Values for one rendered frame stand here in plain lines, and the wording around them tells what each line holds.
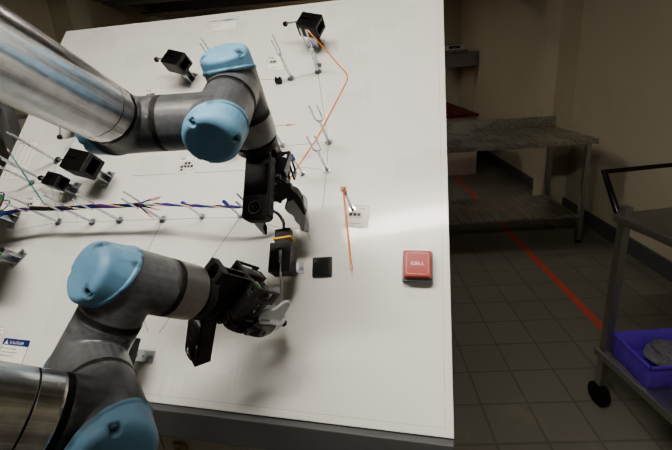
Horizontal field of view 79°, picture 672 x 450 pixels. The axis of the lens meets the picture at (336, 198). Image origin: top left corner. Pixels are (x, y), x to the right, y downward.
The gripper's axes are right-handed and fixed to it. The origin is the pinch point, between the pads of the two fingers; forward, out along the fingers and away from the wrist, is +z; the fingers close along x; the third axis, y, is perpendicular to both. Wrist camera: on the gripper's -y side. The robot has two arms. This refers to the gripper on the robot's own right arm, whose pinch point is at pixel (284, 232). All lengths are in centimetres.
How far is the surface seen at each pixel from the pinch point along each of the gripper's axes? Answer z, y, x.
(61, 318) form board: 12, -10, 53
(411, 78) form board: -10.0, 38.4, -26.6
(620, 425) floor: 141, 20, -99
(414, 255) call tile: 5.4, -2.9, -24.4
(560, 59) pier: 120, 311, -158
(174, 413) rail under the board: 19.9, -26.3, 21.9
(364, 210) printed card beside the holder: 3.8, 8.6, -14.8
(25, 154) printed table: -6, 30, 79
